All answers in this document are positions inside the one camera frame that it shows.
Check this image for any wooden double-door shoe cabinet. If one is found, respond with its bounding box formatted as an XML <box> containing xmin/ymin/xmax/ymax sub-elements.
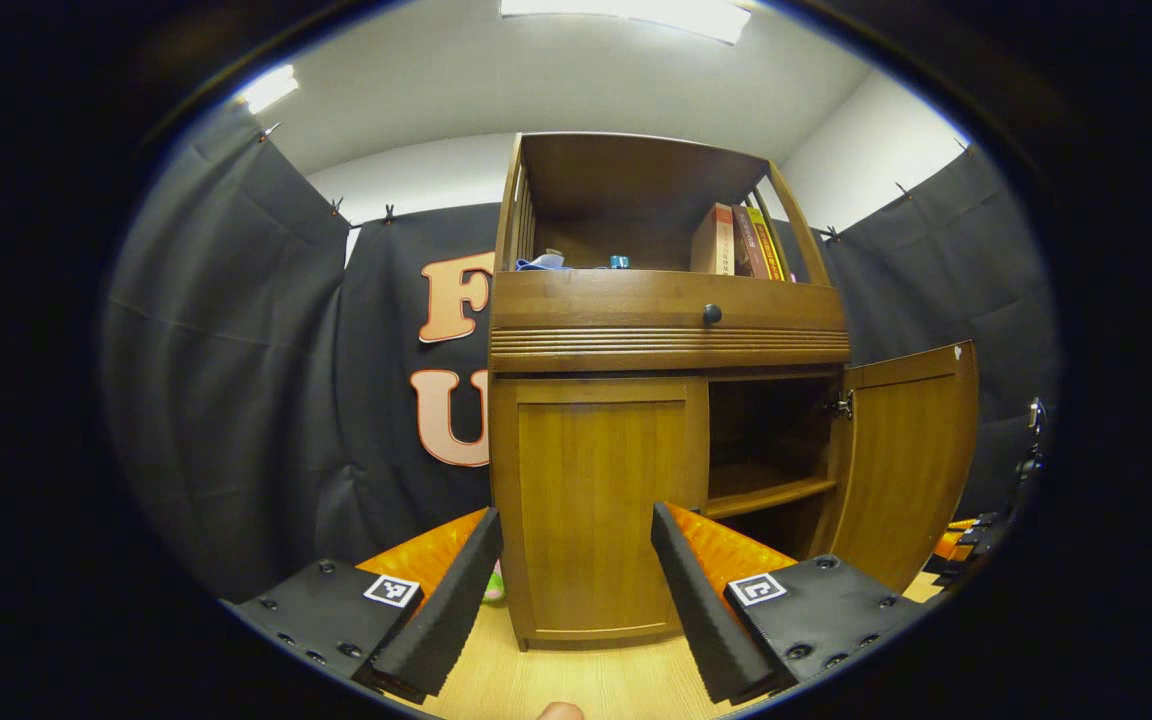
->
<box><xmin>488</xmin><ymin>132</ymin><xmax>979</xmax><ymax>651</ymax></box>

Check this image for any ceiling light panel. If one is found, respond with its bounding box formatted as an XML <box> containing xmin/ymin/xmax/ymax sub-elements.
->
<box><xmin>236</xmin><ymin>65</ymin><xmax>299</xmax><ymax>114</ymax></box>

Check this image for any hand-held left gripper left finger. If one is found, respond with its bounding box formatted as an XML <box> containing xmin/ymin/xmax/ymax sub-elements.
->
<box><xmin>221</xmin><ymin>507</ymin><xmax>504</xmax><ymax>704</ymax></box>

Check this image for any yellow and red book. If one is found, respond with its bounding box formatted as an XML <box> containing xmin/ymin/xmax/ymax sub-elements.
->
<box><xmin>746</xmin><ymin>206</ymin><xmax>789</xmax><ymax>282</ymax></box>

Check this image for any tan book with red band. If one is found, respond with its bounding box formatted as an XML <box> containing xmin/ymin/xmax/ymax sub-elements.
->
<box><xmin>690</xmin><ymin>203</ymin><xmax>737</xmax><ymax>275</ymax></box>

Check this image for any wooden inner shelf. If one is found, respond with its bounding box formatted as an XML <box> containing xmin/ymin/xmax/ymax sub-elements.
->
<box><xmin>706</xmin><ymin>462</ymin><xmax>837</xmax><ymax>519</ymax></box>

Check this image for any wooden cabinet door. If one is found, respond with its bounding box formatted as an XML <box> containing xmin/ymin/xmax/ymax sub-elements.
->
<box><xmin>491</xmin><ymin>377</ymin><xmax>710</xmax><ymax>649</ymax></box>
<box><xmin>806</xmin><ymin>340</ymin><xmax>979</xmax><ymax>596</ymax></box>

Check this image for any black backdrop cloth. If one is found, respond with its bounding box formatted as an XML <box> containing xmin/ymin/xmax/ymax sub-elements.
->
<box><xmin>101</xmin><ymin>100</ymin><xmax>1062</xmax><ymax>606</ymax></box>

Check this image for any dark brown book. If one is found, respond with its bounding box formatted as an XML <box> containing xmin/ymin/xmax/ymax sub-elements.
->
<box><xmin>731</xmin><ymin>205</ymin><xmax>769</xmax><ymax>280</ymax></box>

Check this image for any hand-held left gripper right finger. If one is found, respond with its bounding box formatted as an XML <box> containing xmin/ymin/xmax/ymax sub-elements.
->
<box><xmin>651</xmin><ymin>502</ymin><xmax>927</xmax><ymax>704</ymax></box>

